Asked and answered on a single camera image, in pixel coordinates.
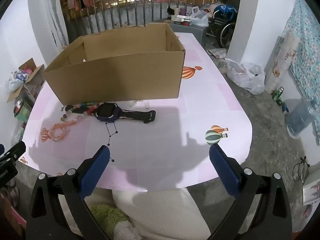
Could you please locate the crumpled white plastic bag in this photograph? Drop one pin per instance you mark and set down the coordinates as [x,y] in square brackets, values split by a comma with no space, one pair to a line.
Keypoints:
[243,76]

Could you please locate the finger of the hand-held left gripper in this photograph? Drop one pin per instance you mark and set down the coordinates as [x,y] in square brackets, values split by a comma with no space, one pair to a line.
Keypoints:
[13,151]

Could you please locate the red tape roll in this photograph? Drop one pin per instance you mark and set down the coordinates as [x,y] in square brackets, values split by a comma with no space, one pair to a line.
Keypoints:
[186,23]

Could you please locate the metal balcony railing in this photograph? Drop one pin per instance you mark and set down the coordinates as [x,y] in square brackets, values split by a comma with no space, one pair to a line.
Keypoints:
[140,7]

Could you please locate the clear plastic water jug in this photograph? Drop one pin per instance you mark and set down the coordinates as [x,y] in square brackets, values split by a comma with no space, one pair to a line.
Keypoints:
[298,120]

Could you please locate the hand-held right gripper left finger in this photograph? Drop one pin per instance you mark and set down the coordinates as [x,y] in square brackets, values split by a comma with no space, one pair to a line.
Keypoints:
[96,170]

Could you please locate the purple cup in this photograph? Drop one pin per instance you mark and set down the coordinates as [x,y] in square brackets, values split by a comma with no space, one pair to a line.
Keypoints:
[183,12]

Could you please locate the person's white trousers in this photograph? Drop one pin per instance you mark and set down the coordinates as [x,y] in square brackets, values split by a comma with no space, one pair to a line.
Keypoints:
[160,212]

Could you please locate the rolled printed mat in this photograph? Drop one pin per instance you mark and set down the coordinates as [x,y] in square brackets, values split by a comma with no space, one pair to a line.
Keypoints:
[280,65]

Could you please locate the black item on cabinet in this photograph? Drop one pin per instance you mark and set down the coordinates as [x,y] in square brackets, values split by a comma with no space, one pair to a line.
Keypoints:
[170,11]

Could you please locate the dark blue smart watch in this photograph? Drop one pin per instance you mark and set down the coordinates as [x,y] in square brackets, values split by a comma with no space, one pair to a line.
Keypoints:
[107,112]

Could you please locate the wheelchair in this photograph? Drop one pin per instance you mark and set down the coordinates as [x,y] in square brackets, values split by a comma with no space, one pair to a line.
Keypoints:
[222,30]

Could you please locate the flat white box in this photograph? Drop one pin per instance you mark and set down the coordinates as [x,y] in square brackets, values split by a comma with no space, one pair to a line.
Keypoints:
[181,18]

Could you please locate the grey cabinet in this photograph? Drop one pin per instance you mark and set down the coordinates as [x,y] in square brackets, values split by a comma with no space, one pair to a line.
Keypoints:
[197,36]

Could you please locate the floral teal wall cloth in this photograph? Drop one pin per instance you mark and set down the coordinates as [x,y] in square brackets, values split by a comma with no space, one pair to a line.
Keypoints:
[307,55]

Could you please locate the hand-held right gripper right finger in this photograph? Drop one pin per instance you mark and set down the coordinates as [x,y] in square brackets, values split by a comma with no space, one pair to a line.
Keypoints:
[223,170]

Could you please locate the green packet box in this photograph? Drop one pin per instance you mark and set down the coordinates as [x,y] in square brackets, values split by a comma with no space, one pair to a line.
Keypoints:
[23,108]

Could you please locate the white curtain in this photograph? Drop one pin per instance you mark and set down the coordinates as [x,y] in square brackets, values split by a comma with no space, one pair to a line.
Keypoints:
[53,17]

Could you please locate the small clear charm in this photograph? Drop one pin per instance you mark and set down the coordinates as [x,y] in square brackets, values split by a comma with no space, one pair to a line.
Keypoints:
[132,103]

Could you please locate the fluffy green white garment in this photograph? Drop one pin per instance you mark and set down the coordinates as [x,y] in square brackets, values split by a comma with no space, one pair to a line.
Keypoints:
[107,215]

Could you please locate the small open cardboard box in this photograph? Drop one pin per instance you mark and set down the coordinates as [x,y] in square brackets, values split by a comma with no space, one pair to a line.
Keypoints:
[32,82]

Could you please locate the brown cardboard box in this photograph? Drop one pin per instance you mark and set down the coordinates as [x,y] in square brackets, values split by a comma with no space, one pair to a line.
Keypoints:
[112,80]

